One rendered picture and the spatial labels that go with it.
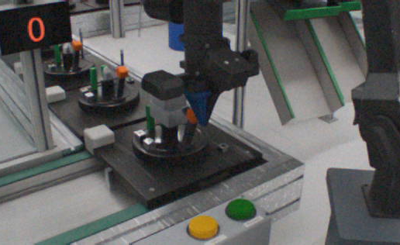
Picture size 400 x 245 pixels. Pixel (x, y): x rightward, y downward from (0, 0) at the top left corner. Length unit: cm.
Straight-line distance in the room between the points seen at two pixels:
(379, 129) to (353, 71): 58
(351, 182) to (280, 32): 47
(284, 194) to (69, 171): 40
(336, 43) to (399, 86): 60
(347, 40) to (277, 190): 46
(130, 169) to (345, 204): 37
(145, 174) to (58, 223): 16
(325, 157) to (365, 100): 56
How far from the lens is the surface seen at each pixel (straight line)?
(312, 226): 83
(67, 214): 77
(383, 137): 49
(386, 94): 49
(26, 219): 78
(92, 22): 198
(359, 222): 53
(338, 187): 58
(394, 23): 49
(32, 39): 75
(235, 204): 68
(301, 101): 92
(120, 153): 82
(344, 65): 106
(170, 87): 62
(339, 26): 111
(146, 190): 71
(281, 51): 95
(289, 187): 81
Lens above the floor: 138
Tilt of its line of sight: 26 degrees down
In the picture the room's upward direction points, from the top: straight up
